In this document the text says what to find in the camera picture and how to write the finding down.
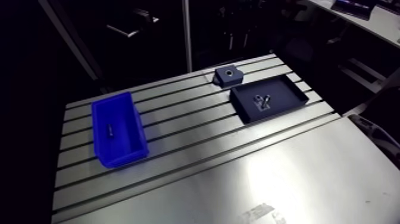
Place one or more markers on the dark blue-grey tray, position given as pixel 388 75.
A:
pixel 281 92

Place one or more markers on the dark blue-grey block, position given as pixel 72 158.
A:
pixel 232 78

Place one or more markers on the steel bolt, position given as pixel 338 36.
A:
pixel 110 129
pixel 266 100

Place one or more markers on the grey metal post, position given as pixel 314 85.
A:
pixel 187 37

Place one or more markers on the blue bin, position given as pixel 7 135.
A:
pixel 123 150

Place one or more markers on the pale desk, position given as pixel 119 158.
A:
pixel 375 22

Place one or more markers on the steel bearing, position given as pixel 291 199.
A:
pixel 258 99

